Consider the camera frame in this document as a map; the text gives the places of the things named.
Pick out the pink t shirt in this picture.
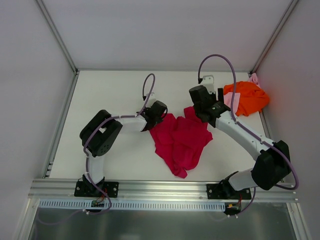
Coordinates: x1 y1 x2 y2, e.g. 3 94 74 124
223 72 261 108

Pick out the orange t shirt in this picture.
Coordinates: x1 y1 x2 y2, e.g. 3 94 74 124
233 81 270 117

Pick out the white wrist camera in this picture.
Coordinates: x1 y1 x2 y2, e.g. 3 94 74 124
145 92 157 104
200 75 216 95

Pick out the aluminium mounting rail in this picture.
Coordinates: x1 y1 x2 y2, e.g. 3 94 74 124
28 178 299 203

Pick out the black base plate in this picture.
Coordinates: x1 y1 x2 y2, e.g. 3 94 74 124
206 183 252 200
73 179 119 198

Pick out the slotted cable duct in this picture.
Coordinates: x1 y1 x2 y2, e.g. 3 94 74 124
38 198 226 212

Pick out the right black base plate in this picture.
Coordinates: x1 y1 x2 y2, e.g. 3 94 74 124
206 183 252 200

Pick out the right aluminium frame post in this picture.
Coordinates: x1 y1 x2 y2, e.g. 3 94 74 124
248 0 300 75

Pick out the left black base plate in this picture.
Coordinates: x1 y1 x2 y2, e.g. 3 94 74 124
73 179 119 198

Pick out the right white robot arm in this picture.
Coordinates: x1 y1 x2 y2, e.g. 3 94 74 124
189 85 292 199

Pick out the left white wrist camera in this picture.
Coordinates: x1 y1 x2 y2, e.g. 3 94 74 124
145 92 157 104

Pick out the left aluminium frame post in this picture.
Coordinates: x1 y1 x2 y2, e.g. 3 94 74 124
34 0 79 75

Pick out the magenta t shirt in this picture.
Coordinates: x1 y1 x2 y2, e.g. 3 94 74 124
149 106 213 179

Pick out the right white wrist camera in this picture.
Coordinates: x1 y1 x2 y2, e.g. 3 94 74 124
200 75 216 95

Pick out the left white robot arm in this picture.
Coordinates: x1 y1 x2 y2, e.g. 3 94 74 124
74 100 168 198

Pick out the aluminium frame post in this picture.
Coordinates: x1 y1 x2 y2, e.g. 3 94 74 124
34 0 79 75
248 0 300 75

